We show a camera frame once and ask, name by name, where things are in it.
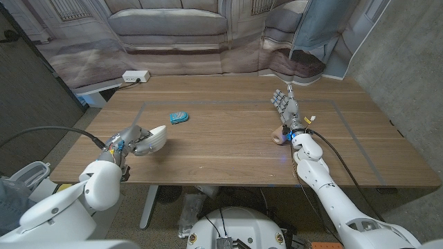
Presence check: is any clear plastic bag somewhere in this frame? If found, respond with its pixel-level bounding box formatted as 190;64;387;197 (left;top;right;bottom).
177;192;209;239

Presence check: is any black power strip cord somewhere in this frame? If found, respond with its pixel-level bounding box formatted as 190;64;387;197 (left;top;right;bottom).
116;78;142;92

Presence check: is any metal table leg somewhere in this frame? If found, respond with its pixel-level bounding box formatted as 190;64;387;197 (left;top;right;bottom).
138;185;161;231

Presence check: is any turquoise plastic gadget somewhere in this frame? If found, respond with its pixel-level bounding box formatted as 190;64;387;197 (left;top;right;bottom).
169;111;190;125

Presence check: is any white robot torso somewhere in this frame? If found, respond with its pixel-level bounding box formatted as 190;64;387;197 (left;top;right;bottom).
186;206;287;249

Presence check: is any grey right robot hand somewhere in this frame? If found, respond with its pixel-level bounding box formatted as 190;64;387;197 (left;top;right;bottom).
271;84;303;129

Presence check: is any black ribbed round object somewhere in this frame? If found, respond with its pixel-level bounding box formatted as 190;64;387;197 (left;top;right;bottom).
154;185;183;205

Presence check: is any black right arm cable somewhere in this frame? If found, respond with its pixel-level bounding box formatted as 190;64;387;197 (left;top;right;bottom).
307;128;386;223

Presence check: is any yellow and black foot pedal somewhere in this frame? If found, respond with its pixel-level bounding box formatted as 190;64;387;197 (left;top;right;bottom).
51;183;74;195

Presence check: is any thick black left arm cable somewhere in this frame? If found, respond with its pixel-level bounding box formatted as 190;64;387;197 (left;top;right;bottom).
0;125;107;150

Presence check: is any orange object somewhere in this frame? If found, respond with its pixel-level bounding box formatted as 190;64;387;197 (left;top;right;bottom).
311;241;343;249

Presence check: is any dark partition panel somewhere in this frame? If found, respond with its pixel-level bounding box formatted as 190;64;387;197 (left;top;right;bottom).
0;3;89;177

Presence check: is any white power strip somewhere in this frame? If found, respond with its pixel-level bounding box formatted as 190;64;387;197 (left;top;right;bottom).
122;70;152;84

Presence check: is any white bowl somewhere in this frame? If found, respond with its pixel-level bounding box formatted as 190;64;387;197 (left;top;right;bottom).
147;124;169;154

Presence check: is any person's leg in jeans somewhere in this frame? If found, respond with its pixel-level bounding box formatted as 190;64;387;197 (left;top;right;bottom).
0;178;36;237

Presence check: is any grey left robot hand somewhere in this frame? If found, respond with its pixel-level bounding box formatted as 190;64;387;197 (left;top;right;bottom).
103;124;155;158

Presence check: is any beige tape roll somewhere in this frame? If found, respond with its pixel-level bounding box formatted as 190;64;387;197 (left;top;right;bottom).
271;124;289;145

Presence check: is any printed living room backdrop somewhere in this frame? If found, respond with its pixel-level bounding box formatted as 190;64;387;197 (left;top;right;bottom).
0;0;392;95

